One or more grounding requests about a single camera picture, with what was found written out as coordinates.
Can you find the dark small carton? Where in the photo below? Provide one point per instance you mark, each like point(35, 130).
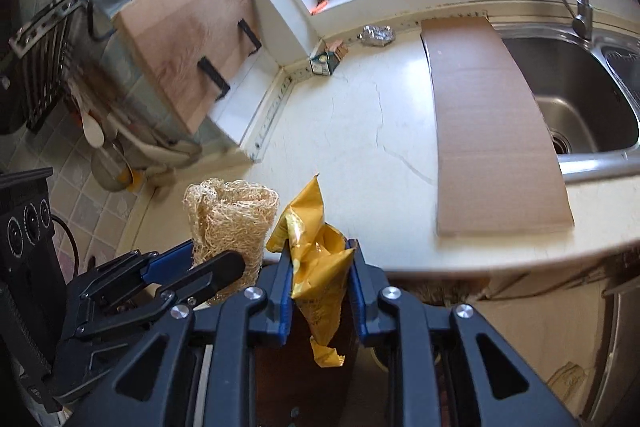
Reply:
point(326, 62)

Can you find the white spoon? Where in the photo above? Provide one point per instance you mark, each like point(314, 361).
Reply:
point(93, 132)

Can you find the wooden cutting board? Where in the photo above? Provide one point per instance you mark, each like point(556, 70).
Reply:
point(195, 37)

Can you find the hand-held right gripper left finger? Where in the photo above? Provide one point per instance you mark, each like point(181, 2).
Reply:
point(286, 302)

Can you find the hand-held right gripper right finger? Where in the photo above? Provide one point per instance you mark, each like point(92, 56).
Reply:
point(357, 307)

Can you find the beige loofah sponge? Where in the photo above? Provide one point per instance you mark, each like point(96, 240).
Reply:
point(230, 217)

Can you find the beige cloth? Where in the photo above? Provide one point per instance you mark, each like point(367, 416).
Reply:
point(565, 379)

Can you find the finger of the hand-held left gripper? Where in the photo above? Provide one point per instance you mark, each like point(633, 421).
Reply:
point(215, 272)
point(170, 262)

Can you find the yellow snack bag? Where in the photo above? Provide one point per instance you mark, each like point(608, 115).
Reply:
point(317, 267)

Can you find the black cutting board bracket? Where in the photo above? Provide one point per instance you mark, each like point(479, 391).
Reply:
point(215, 77)

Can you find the round metal strainer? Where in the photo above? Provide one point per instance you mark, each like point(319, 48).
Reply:
point(112, 169)

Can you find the wooden cabinet door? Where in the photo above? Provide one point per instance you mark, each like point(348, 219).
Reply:
point(550, 288)

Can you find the stainless steel double sink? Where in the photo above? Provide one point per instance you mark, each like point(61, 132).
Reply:
point(575, 97)

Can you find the metal knife rack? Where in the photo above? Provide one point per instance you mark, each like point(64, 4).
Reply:
point(45, 22)

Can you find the crumpled foil wrapper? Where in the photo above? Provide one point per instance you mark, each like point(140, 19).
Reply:
point(377, 36)

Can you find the stainless steel appliance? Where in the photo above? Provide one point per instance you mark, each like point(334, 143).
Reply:
point(620, 357)

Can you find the flat cardboard sheet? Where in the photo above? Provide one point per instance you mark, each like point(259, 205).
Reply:
point(490, 127)

